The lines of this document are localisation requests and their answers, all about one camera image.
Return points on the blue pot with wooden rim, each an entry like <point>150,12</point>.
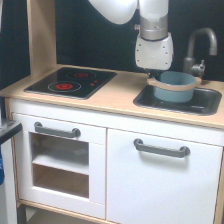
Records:
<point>175,87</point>

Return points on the black toy induction hob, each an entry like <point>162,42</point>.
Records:
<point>72,83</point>

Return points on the grey object at left edge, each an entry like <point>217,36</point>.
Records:
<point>8,210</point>

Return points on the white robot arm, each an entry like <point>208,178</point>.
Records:
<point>153,15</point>

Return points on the grey metal sink basin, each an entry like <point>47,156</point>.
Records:
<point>204,102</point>

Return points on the white wooden toy kitchen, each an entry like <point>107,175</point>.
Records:
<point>112,108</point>

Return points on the wooden upright side post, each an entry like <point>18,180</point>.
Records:
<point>42,36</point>

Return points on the grey oven door handle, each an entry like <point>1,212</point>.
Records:
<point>74,133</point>

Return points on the white oven door with window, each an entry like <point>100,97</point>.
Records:
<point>64,173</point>

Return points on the grey cabinet door handle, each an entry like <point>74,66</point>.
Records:
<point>180,153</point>

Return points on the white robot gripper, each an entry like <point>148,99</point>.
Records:
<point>154,55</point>

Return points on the white cabinet door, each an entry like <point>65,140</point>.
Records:
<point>145,188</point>

